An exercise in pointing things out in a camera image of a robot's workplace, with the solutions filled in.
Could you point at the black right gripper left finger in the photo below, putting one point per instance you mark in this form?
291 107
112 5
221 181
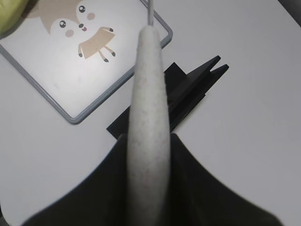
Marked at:
99 200

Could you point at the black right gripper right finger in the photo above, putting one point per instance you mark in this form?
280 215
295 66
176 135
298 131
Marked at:
197 198

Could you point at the white-handled kitchen knife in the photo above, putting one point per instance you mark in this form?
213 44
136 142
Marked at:
148 146

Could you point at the yellow plastic banana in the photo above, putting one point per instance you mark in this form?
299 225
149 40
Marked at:
10 12

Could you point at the black knife stand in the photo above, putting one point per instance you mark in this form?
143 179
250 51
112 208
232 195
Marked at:
185 91

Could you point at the white grey-rimmed cutting board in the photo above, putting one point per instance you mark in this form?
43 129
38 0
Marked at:
76 53

